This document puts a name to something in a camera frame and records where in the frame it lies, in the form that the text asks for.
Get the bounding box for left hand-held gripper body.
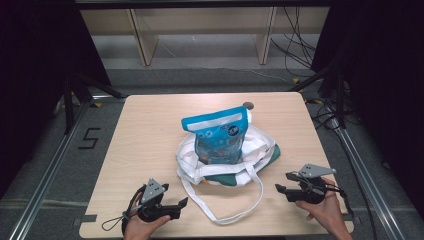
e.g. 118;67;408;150
136;178;175;223

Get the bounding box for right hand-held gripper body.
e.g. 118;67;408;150
285;163;338;205

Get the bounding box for white tote bag colourful patches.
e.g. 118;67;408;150
175;123;282;225

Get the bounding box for blue snack pouch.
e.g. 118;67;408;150
180;105;250;166

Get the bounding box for person's right hand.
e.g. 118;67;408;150
294;177;353;240

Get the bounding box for person's left hand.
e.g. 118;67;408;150
122;213;172;240

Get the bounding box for black tape strip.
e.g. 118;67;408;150
72;214;98;227

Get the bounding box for black metal stand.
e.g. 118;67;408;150
62;70;127;135
288;58;348;130

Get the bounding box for black curtain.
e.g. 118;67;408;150
309;0;424;211
0;0;113;198

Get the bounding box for light wooden shelf unit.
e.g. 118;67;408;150
79;6;331;67

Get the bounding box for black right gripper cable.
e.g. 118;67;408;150
328;185;355;217

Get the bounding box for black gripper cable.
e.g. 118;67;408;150
101;184;145;235
328;185;355;217

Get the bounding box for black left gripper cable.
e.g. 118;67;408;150
101;184;145;235

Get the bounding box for aluminium floor rail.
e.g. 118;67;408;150
328;117;406;240
8;95;111;240

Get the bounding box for tangle of black cables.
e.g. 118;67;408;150
304;97;366;132

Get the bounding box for bundle of black floor cables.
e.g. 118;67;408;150
270;6;318;78

